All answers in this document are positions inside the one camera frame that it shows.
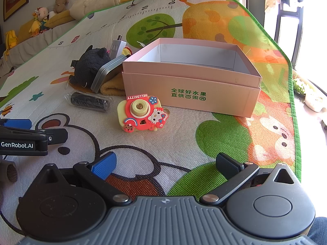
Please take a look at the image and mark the grey sofa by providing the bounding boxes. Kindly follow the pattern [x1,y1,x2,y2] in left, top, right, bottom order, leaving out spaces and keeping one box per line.
[0,26,77,69]

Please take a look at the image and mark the yellow duck plush doll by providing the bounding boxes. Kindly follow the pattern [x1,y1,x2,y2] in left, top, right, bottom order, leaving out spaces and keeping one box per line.
[29,7,49,36]

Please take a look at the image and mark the small green potted plant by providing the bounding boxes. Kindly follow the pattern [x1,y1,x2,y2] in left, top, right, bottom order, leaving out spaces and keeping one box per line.
[294,78,311,97]

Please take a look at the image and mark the printed cartoon play mat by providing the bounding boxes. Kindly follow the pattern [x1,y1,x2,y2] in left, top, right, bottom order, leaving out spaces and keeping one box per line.
[0,0,302,235]

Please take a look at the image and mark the brown bunny plush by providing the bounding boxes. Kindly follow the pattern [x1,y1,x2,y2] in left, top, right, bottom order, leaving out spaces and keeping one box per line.
[53,0,71,13]

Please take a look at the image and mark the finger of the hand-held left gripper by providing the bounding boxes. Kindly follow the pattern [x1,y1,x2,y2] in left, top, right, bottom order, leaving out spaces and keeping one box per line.
[0,119,32,130]
[38,129,69,144]

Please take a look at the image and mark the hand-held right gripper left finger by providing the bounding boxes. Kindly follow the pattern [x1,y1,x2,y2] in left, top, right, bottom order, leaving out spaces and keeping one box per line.
[36,151,130,206]

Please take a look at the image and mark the cream plush bolster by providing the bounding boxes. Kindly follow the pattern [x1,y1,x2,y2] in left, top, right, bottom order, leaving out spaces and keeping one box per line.
[70,0,123,19]

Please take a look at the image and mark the pink cartoon toy camera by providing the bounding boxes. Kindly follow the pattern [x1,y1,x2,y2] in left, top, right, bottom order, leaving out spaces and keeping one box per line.
[117,94,170,133]

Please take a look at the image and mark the person's leg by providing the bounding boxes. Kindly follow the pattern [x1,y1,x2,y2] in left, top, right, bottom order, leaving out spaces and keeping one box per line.
[305,217,327,245]

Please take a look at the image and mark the mustard cushion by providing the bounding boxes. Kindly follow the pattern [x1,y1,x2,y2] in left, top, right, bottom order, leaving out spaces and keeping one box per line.
[17,18,36,44]

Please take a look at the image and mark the black roll in plastic wrap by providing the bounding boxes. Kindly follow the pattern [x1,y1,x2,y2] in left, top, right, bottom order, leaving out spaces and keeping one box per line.
[64,92,114,113]

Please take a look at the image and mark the white battery charger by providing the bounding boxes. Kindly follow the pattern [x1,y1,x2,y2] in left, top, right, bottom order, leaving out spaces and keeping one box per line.
[109,34,127,59]

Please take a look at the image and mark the black plush toy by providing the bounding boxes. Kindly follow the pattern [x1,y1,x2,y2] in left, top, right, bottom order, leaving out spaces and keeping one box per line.
[68,45,111,88]

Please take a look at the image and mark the black window frame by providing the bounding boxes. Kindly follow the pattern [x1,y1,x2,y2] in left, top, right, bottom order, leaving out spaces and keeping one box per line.
[274,5,307,64]

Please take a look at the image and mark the small yellow plush toy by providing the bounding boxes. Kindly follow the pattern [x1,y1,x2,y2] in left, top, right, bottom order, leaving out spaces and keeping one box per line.
[5,30,18,50]

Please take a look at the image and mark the grey metal tin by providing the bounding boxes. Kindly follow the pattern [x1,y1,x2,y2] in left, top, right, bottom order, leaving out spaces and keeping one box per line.
[91,56,123,94]

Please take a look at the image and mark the pink cardboard box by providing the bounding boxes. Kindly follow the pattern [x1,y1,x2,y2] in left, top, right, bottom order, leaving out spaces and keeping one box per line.
[122,37,262,118]

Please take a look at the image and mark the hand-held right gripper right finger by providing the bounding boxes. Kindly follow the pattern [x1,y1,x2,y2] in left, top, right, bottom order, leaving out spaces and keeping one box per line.
[200,153,297,205]

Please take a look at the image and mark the white plant pot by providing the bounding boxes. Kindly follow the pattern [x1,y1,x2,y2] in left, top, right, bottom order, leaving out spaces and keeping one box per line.
[305,92,327,113]

